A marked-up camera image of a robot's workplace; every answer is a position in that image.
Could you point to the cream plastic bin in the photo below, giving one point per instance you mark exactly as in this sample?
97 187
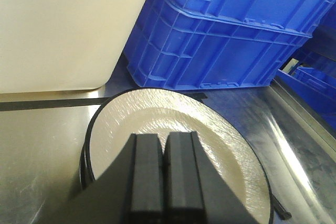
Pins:
61 45

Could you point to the blue crate in background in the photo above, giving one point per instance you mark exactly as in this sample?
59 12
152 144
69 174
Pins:
313 76

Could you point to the black cable tie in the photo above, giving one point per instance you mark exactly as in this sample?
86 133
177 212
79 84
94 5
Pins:
280 210

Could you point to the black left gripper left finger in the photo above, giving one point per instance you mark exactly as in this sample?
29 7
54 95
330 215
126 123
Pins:
129 191

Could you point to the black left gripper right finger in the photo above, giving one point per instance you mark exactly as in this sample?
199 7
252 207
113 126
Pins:
194 190

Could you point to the large blue plastic crate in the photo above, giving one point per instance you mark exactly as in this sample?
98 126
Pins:
218 44

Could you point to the beige plate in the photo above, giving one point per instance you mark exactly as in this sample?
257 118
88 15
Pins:
160 112

